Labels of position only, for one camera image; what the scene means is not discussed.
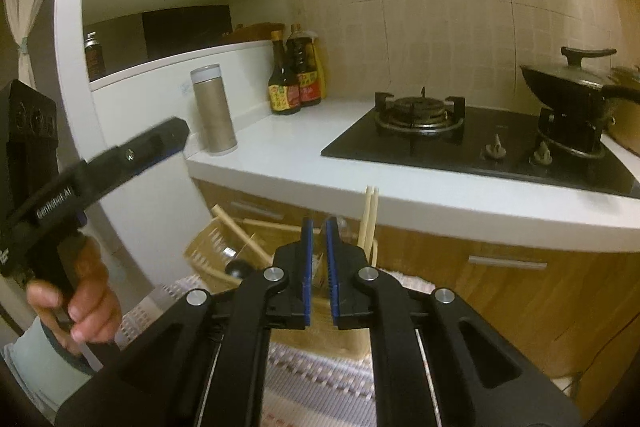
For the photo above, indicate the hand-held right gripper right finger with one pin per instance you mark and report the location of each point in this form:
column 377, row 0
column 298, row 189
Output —
column 332, row 277

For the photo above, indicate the person's left hand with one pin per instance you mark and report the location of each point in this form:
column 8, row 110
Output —
column 92, row 302

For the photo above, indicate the white curtain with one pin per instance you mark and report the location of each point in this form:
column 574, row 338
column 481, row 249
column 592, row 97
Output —
column 20, row 7

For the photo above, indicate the wooden chopstick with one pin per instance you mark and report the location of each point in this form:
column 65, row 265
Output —
column 366, row 222
column 272, row 225
column 373, row 217
column 240, row 232

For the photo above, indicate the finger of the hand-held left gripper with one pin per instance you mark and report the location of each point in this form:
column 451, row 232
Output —
column 140, row 152

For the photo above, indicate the wooden cutting board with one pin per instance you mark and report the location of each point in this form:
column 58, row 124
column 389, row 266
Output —
column 255, row 31

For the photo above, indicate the black wok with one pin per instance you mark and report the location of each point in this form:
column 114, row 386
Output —
column 565, row 89

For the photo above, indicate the dark spray can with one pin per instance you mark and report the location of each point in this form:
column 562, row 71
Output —
column 95, row 57

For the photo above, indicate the wooden base cabinet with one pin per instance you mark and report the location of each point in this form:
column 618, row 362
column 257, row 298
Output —
column 500, row 307

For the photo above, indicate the black wok lid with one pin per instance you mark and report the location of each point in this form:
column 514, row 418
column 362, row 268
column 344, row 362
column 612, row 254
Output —
column 585, row 57

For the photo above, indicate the yellow plastic utensil basket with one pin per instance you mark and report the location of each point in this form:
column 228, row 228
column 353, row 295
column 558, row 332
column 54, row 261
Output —
column 210, row 247

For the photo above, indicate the black soup ladle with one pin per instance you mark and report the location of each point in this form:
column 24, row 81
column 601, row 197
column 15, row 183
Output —
column 237, row 269

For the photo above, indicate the person's left forearm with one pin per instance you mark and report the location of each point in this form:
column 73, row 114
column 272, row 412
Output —
column 35, row 367

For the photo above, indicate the black gas stove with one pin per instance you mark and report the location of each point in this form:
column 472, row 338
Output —
column 450, row 147

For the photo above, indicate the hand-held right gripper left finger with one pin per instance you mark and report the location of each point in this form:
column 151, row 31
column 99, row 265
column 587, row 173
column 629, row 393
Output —
column 307, row 277

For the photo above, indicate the dark soy sauce bottle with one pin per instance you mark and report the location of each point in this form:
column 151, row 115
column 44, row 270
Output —
column 283, row 92

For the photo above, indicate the grey thermos bottle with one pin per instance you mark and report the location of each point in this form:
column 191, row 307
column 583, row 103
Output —
column 215, row 117

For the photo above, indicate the red label sauce bottle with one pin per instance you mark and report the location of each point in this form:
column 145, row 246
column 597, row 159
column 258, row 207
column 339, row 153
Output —
column 307, row 82

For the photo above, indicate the beige rice cooker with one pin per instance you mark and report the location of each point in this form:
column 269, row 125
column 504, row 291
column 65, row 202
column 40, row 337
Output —
column 627, row 127

